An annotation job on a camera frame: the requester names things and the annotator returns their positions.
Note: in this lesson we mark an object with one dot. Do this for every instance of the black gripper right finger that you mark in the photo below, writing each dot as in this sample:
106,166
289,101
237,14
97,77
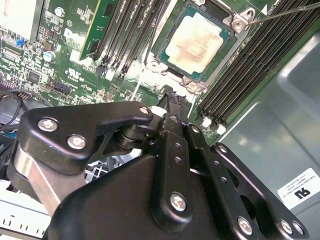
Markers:
226,195

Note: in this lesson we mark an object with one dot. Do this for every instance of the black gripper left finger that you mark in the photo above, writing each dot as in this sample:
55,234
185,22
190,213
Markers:
75,120

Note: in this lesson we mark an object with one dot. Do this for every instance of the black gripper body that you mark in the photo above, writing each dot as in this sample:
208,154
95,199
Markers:
112,200

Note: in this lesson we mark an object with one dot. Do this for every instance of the CPU with silver top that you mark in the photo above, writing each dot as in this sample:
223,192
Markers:
195,42

